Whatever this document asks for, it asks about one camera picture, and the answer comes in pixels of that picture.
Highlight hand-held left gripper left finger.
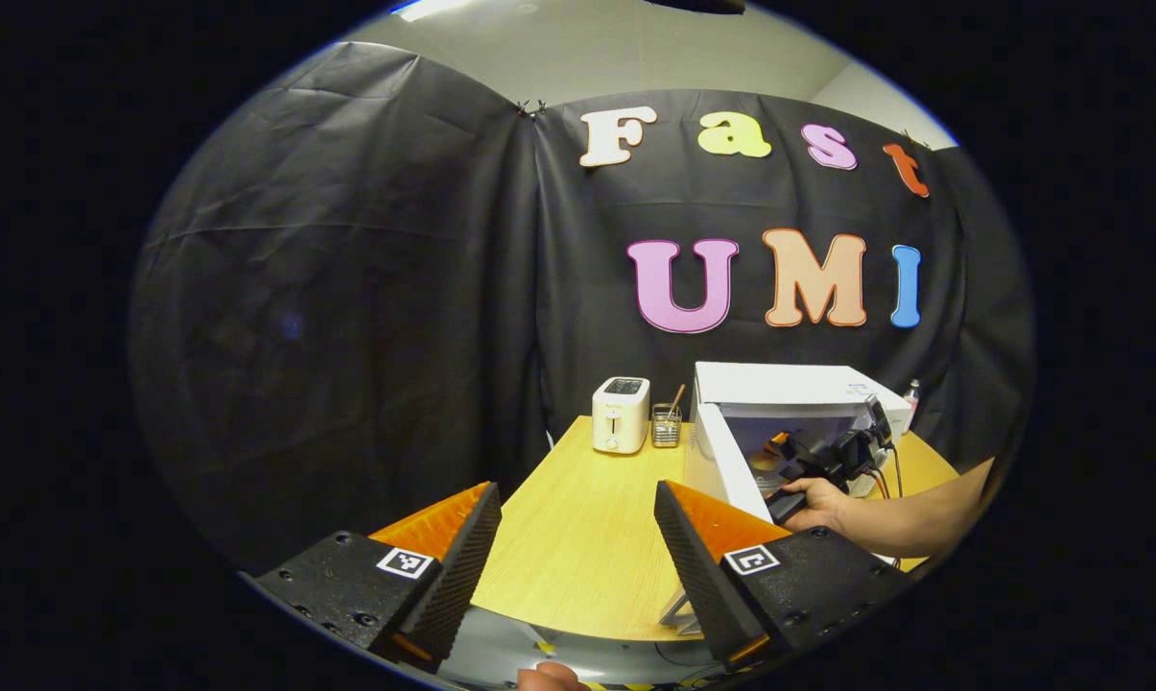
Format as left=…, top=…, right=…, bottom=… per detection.
left=242, top=480, right=504, bottom=673

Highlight black backdrop cloth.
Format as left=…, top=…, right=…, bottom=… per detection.
left=127, top=40, right=1034, bottom=575

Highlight white toaster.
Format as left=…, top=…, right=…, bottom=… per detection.
left=592, top=376, right=651, bottom=455

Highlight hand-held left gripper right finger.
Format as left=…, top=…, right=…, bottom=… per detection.
left=652, top=480, right=914, bottom=673

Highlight ceiling light panel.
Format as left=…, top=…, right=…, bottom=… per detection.
left=390, top=0, right=475, bottom=22

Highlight white microwave oven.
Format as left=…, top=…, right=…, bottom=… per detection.
left=683, top=362, right=914, bottom=524

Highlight glass cup with sticks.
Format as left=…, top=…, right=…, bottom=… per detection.
left=651, top=384, right=687, bottom=449

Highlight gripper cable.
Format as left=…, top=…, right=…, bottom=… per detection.
left=869, top=443, right=907, bottom=502

